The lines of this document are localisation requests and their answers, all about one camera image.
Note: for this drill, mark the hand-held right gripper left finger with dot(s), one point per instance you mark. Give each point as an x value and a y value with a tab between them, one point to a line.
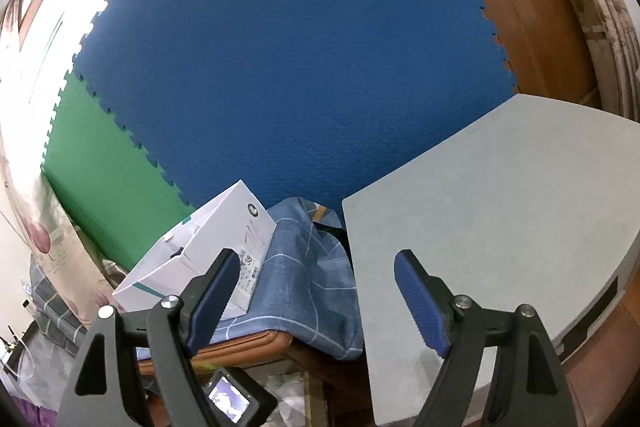
212	302

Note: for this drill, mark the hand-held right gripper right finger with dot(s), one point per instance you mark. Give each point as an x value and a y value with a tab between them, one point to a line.
420	302

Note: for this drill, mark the white cardboard box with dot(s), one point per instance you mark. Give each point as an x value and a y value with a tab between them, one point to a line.
220	227

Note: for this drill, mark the wooden nightstand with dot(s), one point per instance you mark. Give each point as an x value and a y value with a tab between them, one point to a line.
310	357

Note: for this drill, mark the blue checked cloth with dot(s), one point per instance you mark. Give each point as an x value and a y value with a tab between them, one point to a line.
310	287

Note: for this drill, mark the grey plaid blanket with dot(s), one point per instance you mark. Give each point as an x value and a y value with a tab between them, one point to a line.
55	307

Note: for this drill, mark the green foam mat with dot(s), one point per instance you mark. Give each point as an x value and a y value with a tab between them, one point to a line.
110	177

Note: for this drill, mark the beige floral curtain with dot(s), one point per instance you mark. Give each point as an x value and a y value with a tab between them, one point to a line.
55	237

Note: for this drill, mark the purple cloth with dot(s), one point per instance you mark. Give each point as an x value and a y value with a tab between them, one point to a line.
35	414

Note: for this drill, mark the blue foam mat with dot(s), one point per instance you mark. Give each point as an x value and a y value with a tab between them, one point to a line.
300	57

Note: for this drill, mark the wooden wardrobe door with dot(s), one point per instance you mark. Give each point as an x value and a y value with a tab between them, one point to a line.
530	7

